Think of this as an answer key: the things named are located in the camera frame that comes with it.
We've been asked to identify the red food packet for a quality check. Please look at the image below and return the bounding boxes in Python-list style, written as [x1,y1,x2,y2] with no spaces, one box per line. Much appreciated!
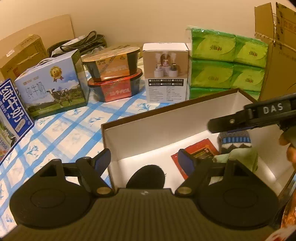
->
[171,138,219,180]

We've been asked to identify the patterned knit sock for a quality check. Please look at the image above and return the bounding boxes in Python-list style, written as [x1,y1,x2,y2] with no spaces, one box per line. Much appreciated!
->
[218,131,252,154]

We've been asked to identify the light green towel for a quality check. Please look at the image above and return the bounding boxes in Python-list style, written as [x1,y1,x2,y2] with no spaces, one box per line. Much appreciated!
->
[213,148,258,173]

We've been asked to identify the person's right hand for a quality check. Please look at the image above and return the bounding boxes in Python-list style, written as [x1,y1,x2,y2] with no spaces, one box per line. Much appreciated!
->
[279,132,296,169]

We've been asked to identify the large cardboard box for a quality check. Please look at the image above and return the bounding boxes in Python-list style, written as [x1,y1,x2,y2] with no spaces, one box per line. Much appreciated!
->
[254,3,296,101]

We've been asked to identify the blue checked tablecloth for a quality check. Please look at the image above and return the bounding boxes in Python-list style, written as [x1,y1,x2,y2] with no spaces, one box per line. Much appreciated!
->
[0,71,176,235]

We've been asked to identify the green tissue pack bundle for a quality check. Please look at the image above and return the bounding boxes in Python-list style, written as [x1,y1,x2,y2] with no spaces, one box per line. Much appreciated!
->
[186,26,269,99]

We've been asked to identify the red instant bowl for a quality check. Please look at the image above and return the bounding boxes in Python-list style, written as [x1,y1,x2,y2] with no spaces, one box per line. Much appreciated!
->
[88,68,143,102]

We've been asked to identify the blue milk carton box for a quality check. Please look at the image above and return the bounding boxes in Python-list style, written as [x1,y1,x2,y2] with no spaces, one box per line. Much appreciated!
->
[0,79,34,162]

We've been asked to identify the cow picture milk box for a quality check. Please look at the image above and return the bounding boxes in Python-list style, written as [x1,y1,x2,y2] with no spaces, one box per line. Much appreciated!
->
[15,50,90,120]

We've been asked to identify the white humidifier box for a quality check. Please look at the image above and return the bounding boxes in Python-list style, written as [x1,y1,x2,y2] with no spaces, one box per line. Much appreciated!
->
[142,43,189,103]

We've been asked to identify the brown cardboard box far left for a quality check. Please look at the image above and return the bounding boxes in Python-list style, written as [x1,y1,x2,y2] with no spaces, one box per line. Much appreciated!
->
[1,35,48,82]

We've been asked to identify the wooden headboard panel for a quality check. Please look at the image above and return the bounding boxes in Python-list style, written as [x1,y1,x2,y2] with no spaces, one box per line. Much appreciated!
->
[1,15,74,56]

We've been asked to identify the black bag with straps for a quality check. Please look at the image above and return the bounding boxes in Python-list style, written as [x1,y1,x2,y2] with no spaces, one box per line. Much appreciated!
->
[47,31,107,58]

